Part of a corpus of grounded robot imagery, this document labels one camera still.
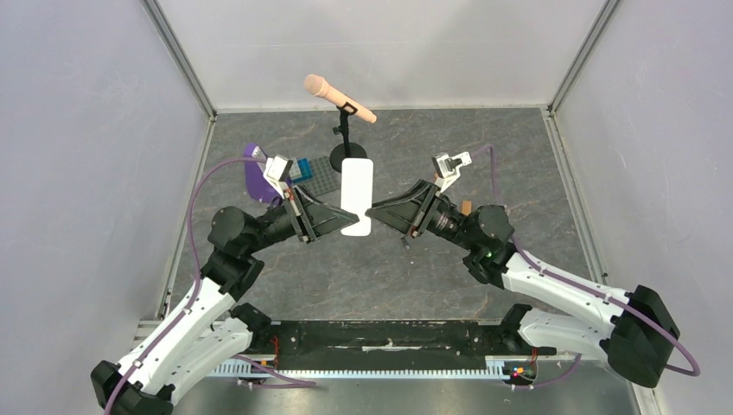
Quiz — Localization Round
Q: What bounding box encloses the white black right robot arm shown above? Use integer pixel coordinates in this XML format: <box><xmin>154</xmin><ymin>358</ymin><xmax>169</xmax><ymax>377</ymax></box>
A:
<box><xmin>366</xmin><ymin>181</ymin><xmax>680</xmax><ymax>388</ymax></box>

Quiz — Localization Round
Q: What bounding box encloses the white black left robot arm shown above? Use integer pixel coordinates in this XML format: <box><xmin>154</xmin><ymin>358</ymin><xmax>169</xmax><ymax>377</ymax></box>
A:
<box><xmin>91</xmin><ymin>188</ymin><xmax>359</xmax><ymax>414</ymax></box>

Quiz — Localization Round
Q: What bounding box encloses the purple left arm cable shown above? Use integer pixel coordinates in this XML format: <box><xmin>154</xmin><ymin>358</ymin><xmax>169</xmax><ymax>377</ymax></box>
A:
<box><xmin>103</xmin><ymin>157</ymin><xmax>317</xmax><ymax>415</ymax></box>

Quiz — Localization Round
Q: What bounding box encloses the blue lego brick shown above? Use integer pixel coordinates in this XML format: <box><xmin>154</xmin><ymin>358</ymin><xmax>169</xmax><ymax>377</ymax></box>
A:
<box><xmin>291</xmin><ymin>158</ymin><xmax>313</xmax><ymax>182</ymax></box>

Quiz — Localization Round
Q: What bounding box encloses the grey lego baseplate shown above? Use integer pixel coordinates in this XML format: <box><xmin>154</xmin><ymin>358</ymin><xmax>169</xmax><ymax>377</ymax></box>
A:
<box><xmin>290</xmin><ymin>156</ymin><xmax>341</xmax><ymax>196</ymax></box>

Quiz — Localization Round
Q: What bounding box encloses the black microphone stand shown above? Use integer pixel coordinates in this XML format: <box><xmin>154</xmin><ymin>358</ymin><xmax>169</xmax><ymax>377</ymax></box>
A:
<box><xmin>329</xmin><ymin>102</ymin><xmax>367</xmax><ymax>173</ymax></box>

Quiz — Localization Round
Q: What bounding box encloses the purple holder stand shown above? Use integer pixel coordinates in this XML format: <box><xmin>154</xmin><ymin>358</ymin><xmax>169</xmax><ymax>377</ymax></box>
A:
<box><xmin>243</xmin><ymin>143</ymin><xmax>282</xmax><ymax>206</ymax></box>

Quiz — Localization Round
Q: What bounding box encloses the white cable duct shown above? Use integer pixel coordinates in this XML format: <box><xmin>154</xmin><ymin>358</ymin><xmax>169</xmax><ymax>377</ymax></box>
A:
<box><xmin>207</xmin><ymin>359</ymin><xmax>511</xmax><ymax>381</ymax></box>

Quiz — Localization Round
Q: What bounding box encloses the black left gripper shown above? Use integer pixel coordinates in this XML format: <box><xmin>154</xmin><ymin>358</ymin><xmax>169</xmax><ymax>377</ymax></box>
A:
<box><xmin>244</xmin><ymin>184</ymin><xmax>360</xmax><ymax>254</ymax></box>

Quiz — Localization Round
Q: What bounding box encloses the pink microphone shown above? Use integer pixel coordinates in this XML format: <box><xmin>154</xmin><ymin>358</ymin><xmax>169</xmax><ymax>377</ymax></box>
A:
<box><xmin>303</xmin><ymin>74</ymin><xmax>378</xmax><ymax>124</ymax></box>

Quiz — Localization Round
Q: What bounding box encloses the white remote control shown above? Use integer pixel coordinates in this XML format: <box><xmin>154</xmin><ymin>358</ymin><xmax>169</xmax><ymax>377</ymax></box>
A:
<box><xmin>341</xmin><ymin>158</ymin><xmax>374</xmax><ymax>237</ymax></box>

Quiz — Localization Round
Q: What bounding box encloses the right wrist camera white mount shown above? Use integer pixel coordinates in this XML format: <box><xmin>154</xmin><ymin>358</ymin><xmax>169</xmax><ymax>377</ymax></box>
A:
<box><xmin>431</xmin><ymin>151</ymin><xmax>472</xmax><ymax>193</ymax></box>

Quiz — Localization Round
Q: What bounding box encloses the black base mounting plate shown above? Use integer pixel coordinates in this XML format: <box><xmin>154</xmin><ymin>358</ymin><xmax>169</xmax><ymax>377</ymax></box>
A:
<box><xmin>246</xmin><ymin>320</ymin><xmax>556</xmax><ymax>371</ymax></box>

